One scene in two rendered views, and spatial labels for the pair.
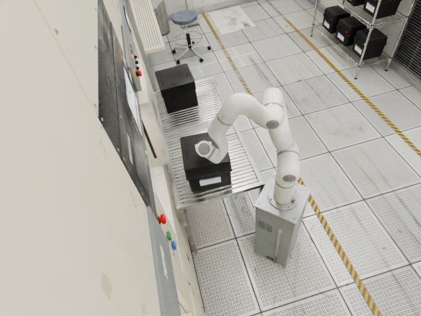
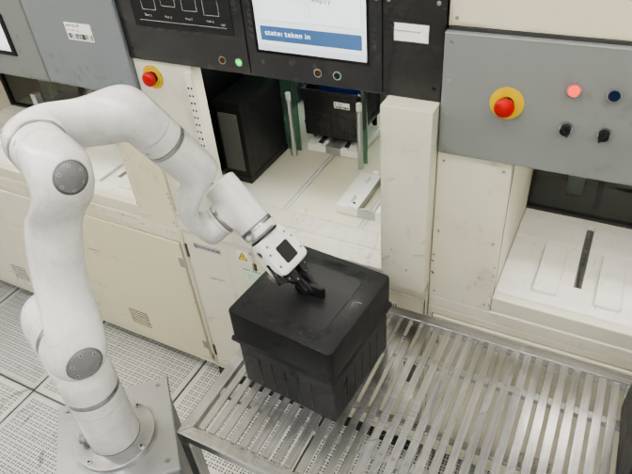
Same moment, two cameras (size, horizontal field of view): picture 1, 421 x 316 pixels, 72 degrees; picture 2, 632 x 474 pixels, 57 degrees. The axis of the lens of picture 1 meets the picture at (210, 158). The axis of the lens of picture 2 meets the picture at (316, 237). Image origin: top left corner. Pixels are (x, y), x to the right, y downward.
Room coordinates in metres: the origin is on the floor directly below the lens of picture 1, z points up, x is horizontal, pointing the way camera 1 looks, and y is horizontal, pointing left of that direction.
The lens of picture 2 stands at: (1.87, -0.74, 1.98)
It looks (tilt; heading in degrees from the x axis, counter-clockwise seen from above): 39 degrees down; 128
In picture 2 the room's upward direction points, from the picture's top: 5 degrees counter-clockwise
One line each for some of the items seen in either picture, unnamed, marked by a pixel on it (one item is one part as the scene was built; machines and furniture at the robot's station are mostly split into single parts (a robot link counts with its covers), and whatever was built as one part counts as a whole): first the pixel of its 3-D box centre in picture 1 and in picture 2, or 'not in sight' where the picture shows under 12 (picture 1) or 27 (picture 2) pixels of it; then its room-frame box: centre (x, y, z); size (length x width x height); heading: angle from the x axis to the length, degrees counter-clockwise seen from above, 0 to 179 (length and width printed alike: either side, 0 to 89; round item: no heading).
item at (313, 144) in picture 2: not in sight; (344, 136); (0.80, 0.89, 0.89); 0.22 x 0.21 x 0.04; 97
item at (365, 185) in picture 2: not in sight; (378, 196); (1.10, 0.61, 0.89); 0.22 x 0.21 x 0.04; 97
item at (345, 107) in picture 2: not in sight; (341, 95); (0.80, 0.89, 1.06); 0.24 x 0.20 x 0.32; 7
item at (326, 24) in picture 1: (336, 19); not in sight; (3.86, -2.06, 0.31); 0.30 x 0.28 x 0.26; 5
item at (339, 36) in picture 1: (350, 31); not in sight; (3.49, -2.10, 0.31); 0.30 x 0.28 x 0.26; 7
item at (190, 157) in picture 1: (204, 152); (310, 303); (1.24, 0.03, 0.98); 0.29 x 0.29 x 0.13; 2
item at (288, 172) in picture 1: (287, 172); (68, 345); (0.92, -0.40, 1.07); 0.19 x 0.12 x 0.24; 165
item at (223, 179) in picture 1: (207, 165); (315, 339); (1.24, 0.03, 0.85); 0.28 x 0.28 x 0.17; 2
